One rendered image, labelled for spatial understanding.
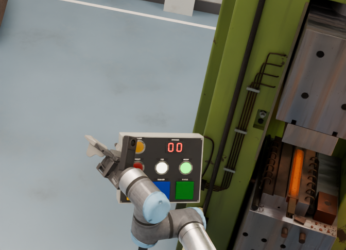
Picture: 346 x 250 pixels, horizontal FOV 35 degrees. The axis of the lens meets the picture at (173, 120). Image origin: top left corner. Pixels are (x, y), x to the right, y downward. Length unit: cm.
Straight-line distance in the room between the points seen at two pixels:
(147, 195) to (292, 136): 76
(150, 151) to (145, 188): 55
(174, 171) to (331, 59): 76
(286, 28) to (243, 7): 18
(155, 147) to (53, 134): 189
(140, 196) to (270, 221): 90
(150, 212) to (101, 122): 255
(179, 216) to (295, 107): 65
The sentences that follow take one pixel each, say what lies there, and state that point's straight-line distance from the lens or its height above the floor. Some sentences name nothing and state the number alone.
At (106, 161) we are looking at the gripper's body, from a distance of 183.
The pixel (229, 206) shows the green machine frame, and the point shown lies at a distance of 271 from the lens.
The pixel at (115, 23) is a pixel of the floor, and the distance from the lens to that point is 545.
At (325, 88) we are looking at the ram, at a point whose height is 156.
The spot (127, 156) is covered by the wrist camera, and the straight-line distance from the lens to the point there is 178.
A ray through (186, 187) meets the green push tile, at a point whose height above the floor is 102.
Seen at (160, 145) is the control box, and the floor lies 117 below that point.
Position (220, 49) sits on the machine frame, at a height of 127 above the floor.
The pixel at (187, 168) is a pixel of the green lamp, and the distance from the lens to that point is 227.
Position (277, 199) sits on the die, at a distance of 244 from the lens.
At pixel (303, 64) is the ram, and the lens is 205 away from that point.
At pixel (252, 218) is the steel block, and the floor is 87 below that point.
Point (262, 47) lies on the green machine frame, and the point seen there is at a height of 158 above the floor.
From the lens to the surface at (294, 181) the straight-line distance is 249.
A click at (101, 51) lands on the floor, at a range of 498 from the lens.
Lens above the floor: 261
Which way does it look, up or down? 38 degrees down
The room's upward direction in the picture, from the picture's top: 11 degrees clockwise
